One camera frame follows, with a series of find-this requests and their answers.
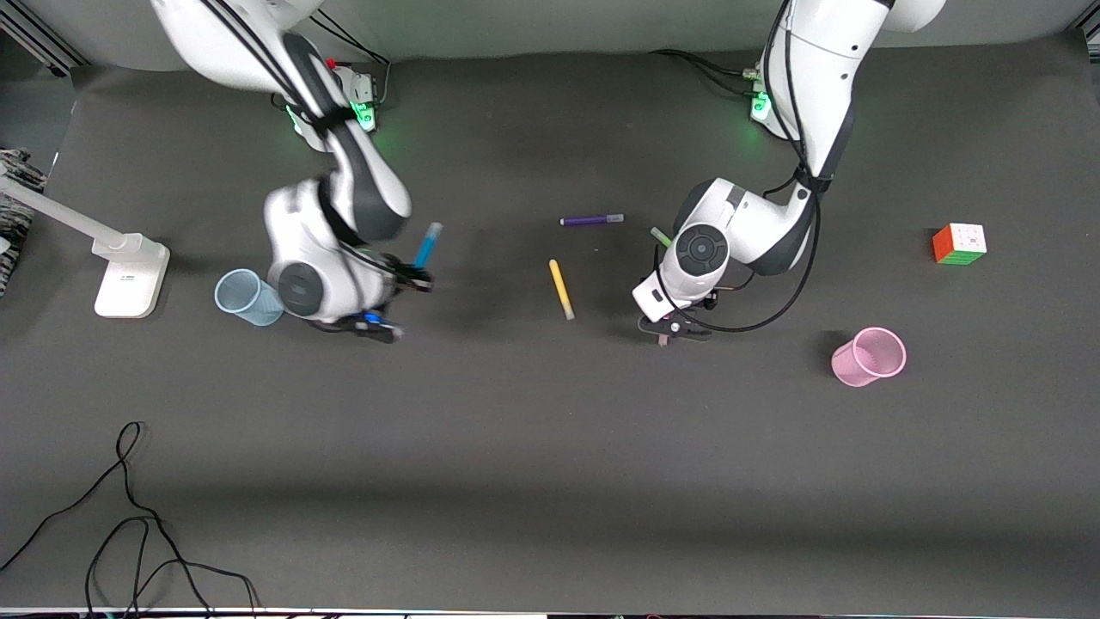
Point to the yellow marker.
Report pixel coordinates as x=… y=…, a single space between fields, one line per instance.
x=561 y=289

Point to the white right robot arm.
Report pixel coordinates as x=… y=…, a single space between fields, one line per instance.
x=344 y=189

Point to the colourful puzzle cube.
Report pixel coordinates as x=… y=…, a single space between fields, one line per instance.
x=958 y=244

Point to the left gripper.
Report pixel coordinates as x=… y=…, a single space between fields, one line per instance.
x=710 y=303

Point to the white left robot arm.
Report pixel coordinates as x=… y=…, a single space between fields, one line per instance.
x=756 y=232

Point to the translucent blue cup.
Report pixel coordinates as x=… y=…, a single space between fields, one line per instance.
x=241 y=297

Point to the blue marker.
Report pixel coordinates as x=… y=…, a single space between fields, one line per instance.
x=427 y=245

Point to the translucent pink cup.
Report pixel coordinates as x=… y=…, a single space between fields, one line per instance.
x=868 y=358

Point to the white stand with base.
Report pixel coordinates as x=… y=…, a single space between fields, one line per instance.
x=129 y=275

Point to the purple marker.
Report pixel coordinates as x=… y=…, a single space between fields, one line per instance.
x=591 y=220

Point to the dark mottled cloth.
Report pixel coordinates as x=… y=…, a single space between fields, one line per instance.
x=17 y=215

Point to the aluminium frame rail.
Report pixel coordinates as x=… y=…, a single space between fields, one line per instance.
x=39 y=39

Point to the green marker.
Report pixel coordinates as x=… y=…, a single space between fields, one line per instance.
x=660 y=235

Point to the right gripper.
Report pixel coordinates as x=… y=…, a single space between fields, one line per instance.
x=404 y=273

